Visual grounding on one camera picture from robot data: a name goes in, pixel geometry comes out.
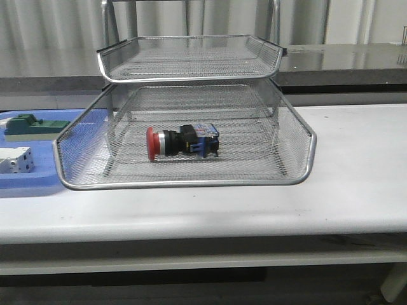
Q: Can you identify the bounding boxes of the grey metal rack frame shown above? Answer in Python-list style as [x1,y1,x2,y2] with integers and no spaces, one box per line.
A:
[100,0,288,178]

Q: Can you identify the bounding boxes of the red emergency stop button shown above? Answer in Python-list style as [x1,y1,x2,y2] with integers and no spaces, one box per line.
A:
[146,123,219,161]

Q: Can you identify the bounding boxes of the blue plastic tray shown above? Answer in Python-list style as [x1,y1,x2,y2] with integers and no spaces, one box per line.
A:
[1,109,108,197]

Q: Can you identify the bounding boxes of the white circuit breaker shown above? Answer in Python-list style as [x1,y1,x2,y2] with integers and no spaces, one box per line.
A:
[1,147,35,173]

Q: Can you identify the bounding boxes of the silver top mesh tray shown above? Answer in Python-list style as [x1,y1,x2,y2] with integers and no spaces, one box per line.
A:
[97,34,286,83]

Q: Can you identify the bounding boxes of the silver bottom mesh tray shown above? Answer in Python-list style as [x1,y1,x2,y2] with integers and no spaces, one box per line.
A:
[108,107,279,165]

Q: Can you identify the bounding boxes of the silver mesh tray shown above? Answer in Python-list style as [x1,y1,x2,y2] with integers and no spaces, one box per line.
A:
[108,107,279,165]
[97,34,286,83]
[62,79,317,190]

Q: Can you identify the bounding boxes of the green and beige switch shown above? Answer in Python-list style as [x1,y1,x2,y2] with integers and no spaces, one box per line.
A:
[4,114,70,142]

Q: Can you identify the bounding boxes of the dark background counter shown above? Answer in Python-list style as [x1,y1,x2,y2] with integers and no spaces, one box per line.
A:
[1,44,406,94]

